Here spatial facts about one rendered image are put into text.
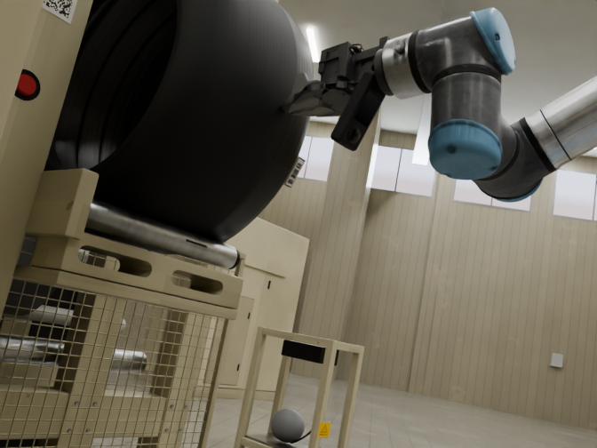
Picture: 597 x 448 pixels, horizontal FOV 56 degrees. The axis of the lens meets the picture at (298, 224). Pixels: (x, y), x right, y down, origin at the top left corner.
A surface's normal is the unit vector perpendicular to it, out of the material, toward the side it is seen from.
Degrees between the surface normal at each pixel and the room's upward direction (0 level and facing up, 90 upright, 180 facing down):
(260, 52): 84
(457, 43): 88
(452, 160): 171
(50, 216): 90
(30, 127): 90
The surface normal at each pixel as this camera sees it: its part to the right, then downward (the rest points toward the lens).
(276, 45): 0.80, -0.21
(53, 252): -0.61, -0.27
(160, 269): 0.77, 0.02
